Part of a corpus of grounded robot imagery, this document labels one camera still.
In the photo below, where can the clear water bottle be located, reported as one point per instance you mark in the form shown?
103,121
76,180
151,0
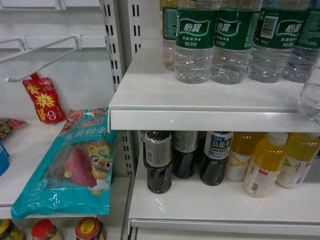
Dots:
309,98

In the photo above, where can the white water shelf board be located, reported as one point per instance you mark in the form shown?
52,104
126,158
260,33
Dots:
150,97

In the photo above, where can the white bottom drinks shelf board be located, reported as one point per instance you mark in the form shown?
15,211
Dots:
190,204

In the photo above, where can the green label water bottle front-left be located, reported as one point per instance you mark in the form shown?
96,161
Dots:
196,21

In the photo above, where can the water bottle rear left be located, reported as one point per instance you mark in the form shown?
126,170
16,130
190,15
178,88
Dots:
169,28

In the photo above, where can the green label water bottle middle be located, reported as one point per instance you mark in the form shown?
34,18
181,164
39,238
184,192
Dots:
233,40

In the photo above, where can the white snack shelf board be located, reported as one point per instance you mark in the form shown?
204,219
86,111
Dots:
26,145

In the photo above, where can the green label water bottle barcode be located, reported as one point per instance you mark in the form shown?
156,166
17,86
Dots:
279,26

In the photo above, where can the water bottle far right rear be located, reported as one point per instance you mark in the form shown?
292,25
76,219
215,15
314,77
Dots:
307,50

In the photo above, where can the dark tea bottle front left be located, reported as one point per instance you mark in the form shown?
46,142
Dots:
158,147

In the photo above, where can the dark tea bottle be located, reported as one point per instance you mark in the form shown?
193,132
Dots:
188,147
158,147

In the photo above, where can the dark tea bottle middle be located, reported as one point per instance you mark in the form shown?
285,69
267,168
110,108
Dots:
188,147

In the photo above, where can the oolong tea bottle blue label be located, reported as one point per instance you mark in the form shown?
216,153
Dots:
216,151

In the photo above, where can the yellow drink bottle rear left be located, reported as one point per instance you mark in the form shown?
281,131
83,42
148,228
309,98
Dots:
242,148

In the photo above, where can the yellow drink bottle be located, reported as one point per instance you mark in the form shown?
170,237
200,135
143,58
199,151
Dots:
301,151
242,148

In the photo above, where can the teal sweet potato noodle bag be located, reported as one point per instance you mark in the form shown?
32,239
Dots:
75,175

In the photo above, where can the slotted upright posts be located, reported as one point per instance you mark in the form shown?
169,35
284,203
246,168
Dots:
121,44

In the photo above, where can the orange juice bottle white cap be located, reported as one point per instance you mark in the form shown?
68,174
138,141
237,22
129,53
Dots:
265,164

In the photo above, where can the red sauce pouch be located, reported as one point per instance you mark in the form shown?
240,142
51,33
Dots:
45,99

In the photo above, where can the dark sauce jar red label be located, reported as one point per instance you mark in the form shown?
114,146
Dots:
90,228

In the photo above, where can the yellow drink bottle right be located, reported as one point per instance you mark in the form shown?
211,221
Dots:
301,151

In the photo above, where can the floral snack packet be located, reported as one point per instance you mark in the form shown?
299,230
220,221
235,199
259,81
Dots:
8,124

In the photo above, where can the red lid jar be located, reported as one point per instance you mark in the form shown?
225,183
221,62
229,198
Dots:
44,229

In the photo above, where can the blue snack packet edge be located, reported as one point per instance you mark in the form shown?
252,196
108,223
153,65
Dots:
4,159

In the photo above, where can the green yellow lid jar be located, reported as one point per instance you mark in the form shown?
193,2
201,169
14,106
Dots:
9,231

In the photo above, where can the white wire display hook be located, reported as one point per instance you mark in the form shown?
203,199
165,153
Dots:
28,62

